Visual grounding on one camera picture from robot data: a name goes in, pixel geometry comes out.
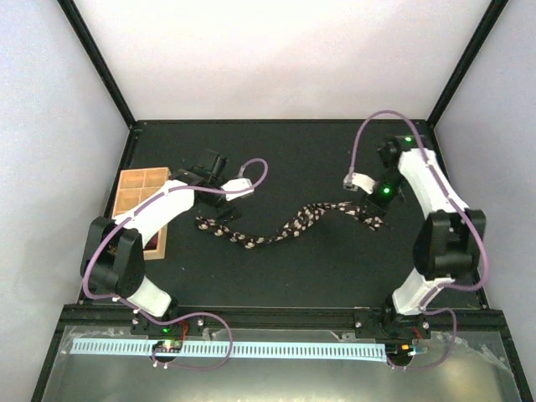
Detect black floral patterned tie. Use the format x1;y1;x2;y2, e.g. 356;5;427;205
195;201;386;250

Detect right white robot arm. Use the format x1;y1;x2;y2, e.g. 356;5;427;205
363;135;486;338

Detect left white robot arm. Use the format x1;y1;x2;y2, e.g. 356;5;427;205
80;151;255;334

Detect wooden compartment box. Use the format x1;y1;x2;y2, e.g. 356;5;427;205
111;167;170;260

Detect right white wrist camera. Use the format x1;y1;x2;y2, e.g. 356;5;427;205
343;172;376;194

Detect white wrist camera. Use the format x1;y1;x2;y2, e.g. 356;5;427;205
221;178;255;201
343;172;376;194

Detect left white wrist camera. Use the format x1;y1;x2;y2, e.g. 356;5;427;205
221;178;255;201

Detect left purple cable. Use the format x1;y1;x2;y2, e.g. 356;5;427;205
81;157;269;371

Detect purple cable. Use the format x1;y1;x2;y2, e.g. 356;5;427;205
81;157;269;371
348;109;490;373

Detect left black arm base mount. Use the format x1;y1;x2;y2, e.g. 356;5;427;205
129;307;204;338

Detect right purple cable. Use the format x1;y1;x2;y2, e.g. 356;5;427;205
348;109;490;373

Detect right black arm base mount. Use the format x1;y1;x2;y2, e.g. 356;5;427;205
353;309;430;341

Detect light blue slotted cable duct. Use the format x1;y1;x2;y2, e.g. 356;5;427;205
70;338;387;363

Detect right black frame post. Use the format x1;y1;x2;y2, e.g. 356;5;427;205
426;0;509;129

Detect black frame post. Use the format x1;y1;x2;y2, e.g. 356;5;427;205
426;0;509;129
57;0;137;128

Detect left black frame post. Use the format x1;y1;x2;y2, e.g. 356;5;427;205
57;0;137;128

